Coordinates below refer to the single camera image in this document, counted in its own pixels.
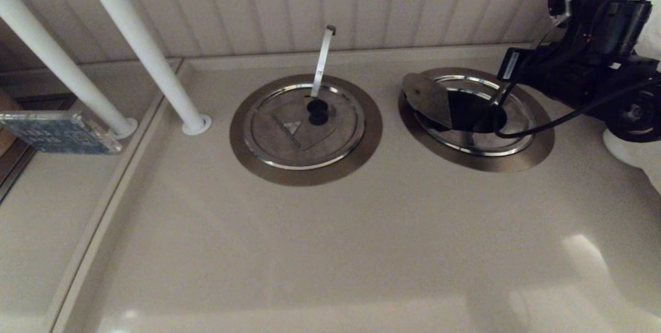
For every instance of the steel soup pot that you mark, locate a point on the steel soup pot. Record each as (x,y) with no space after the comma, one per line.
(465,111)

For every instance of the white metal pole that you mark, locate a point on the white metal pole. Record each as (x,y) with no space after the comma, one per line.
(140,38)
(51,51)

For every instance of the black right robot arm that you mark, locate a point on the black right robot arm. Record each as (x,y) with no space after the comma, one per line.
(638,116)

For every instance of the blue sign in acrylic holder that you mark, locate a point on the blue sign in acrylic holder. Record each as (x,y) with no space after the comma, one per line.
(57,133)

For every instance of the steel lid with black knob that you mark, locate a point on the steel lid with black knob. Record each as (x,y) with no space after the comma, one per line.
(428,98)
(273,142)

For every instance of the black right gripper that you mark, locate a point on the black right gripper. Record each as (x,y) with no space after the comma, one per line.
(594,64)

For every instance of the brown wooden board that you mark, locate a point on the brown wooden board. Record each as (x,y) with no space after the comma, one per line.
(6,103)

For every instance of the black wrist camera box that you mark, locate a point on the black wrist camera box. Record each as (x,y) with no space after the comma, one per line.
(510,64)

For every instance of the white round base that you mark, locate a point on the white round base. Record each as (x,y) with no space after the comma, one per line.
(617,152)

